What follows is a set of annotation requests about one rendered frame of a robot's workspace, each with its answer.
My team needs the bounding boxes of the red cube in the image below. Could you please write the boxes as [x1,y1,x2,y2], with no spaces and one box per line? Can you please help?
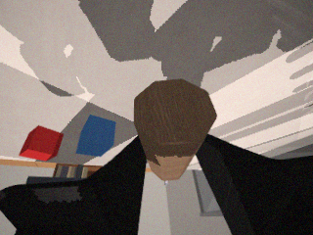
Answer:
[20,125,64,161]

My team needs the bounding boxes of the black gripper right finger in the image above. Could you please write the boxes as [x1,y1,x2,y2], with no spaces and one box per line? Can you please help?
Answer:
[196,134,313,235]

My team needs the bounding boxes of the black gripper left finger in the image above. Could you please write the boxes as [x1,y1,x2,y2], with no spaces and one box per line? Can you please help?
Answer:
[0,136,147,235]

